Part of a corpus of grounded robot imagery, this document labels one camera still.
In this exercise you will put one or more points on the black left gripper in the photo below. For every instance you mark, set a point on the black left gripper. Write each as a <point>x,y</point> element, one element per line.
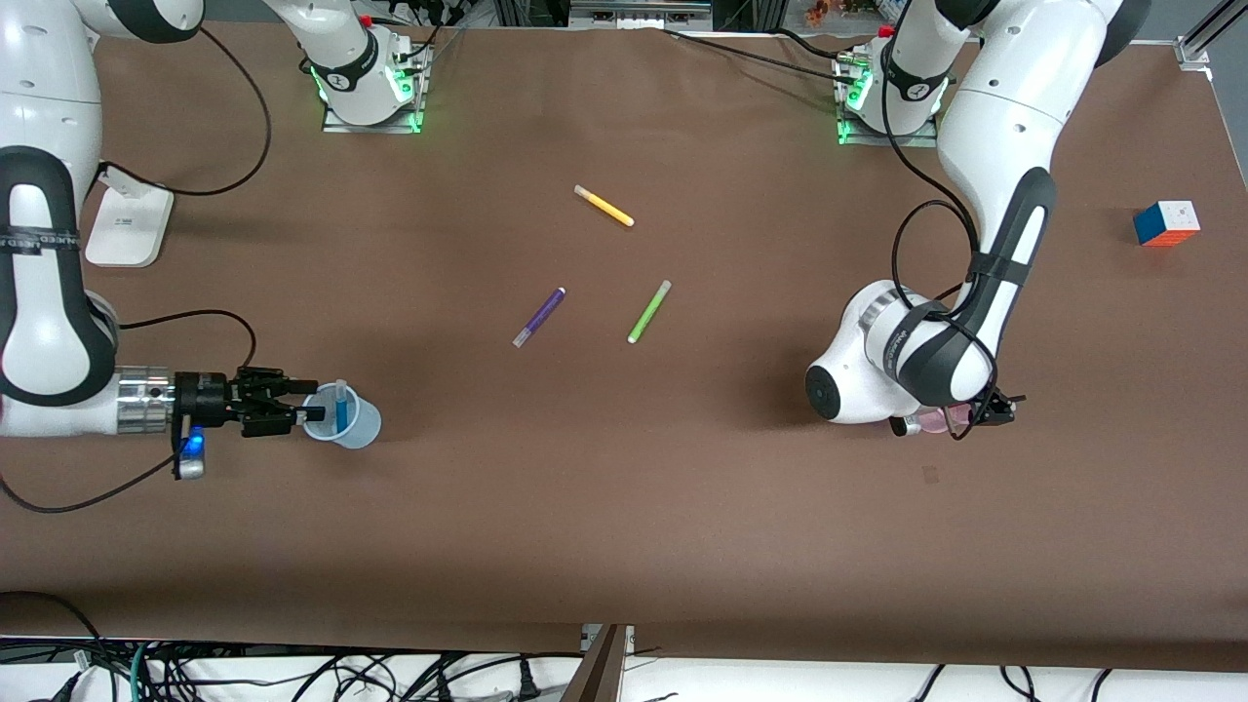
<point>996,409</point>

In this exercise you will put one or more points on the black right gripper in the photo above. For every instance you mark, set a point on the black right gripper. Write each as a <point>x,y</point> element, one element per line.
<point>203,395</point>

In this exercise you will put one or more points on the blue marker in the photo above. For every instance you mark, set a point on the blue marker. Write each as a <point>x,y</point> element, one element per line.
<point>341,408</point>

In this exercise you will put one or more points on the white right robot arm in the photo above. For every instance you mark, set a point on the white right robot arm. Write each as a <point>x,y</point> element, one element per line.
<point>49,292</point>

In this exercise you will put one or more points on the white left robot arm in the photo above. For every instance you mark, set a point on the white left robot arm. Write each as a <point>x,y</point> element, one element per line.
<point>1004,127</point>

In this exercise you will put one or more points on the pink plastic cup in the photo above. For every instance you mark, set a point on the pink plastic cup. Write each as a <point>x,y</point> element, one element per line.
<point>946,419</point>

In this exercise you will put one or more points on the blue plastic cup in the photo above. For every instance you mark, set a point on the blue plastic cup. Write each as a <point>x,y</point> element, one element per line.
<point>356,424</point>

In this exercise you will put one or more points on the white desk lamp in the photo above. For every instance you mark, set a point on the white desk lamp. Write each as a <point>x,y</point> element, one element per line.
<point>127,229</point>

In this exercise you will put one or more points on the Rubik's cube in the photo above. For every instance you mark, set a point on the Rubik's cube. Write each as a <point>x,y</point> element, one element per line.
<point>1165,224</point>

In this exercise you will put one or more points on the purple marker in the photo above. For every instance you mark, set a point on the purple marker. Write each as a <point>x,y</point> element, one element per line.
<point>539,317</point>

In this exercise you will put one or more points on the brown table cover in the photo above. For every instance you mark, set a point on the brown table cover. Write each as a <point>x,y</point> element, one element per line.
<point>682,536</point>

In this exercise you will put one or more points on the green marker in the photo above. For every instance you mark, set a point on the green marker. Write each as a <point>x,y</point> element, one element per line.
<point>648,312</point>

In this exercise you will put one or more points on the black power plug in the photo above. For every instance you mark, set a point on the black power plug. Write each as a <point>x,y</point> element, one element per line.
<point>527,681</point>

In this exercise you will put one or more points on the yellow marker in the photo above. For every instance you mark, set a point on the yellow marker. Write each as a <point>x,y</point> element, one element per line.
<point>604,206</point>

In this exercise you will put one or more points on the brown wooden table leg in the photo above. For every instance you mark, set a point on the brown wooden table leg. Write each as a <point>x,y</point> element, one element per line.
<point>595,673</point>

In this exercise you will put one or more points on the black background device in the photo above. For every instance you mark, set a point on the black background device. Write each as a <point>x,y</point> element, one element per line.
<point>639,10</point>

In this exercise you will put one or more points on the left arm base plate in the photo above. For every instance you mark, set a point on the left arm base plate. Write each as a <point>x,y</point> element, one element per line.
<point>863,107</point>

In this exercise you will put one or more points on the aluminium frame profile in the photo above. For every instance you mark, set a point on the aluminium frame profile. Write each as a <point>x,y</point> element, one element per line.
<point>1204,39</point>

